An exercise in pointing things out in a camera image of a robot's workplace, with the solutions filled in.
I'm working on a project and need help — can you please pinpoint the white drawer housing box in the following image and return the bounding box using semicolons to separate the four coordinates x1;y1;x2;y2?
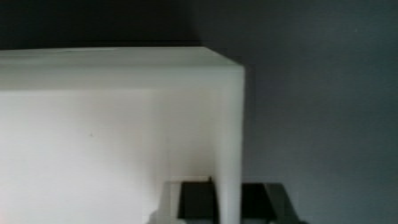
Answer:
0;47;245;224

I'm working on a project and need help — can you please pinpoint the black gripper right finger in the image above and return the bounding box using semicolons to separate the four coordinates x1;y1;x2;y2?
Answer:
242;183;306;224

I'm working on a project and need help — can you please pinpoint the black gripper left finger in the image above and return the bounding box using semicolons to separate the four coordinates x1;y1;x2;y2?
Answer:
155;179;217;224

